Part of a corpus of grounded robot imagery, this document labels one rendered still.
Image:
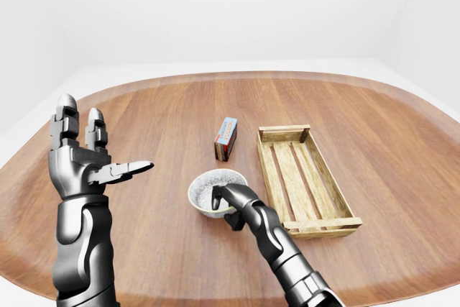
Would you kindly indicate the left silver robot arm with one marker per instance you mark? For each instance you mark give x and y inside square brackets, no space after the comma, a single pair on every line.
[81,249]

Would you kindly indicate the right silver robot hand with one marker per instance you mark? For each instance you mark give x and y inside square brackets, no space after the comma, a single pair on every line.
[248,206]

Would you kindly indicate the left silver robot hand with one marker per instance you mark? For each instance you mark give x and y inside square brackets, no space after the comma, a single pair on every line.
[73,167]

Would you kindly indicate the printed food box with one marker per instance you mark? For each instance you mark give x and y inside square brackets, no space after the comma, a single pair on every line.
[227,138]

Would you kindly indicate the wooden slat tray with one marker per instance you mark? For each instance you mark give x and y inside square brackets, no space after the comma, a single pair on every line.
[305,181]

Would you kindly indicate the speckled grey bowl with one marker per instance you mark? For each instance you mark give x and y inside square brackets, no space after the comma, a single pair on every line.
[208,192]

